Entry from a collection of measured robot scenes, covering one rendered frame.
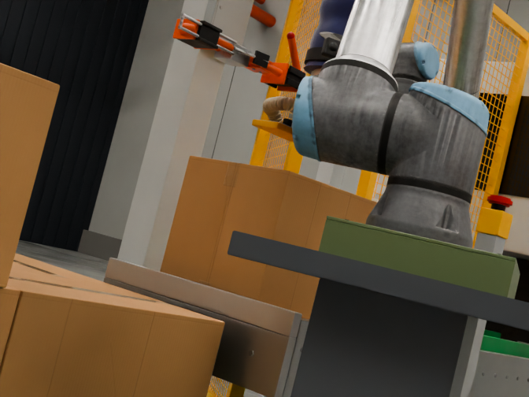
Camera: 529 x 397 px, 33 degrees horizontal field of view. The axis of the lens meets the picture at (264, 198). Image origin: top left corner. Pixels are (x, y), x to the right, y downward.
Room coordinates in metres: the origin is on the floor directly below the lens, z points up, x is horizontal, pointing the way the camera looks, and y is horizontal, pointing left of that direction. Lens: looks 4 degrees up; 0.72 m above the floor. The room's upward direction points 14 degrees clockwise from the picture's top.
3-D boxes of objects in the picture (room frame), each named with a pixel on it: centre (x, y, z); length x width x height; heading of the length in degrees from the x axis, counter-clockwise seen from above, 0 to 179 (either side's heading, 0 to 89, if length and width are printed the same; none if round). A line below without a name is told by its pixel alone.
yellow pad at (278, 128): (2.73, -0.06, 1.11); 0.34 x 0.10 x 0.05; 140
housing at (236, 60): (2.31, 0.17, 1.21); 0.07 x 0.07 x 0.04; 50
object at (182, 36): (2.21, 0.26, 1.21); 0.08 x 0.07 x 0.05; 140
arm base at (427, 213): (1.60, -0.28, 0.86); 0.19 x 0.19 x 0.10
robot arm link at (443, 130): (1.60, -0.27, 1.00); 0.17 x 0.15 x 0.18; 74
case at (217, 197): (2.66, -0.11, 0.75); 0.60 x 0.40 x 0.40; 135
